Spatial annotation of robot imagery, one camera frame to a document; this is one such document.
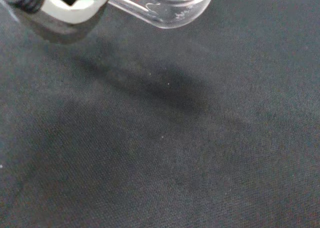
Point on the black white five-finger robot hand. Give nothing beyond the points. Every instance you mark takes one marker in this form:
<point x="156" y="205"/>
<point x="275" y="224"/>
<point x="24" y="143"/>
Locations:
<point x="70" y="10"/>

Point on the black bench cloth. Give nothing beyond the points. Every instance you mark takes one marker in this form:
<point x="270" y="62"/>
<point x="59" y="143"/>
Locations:
<point x="160" y="137"/>

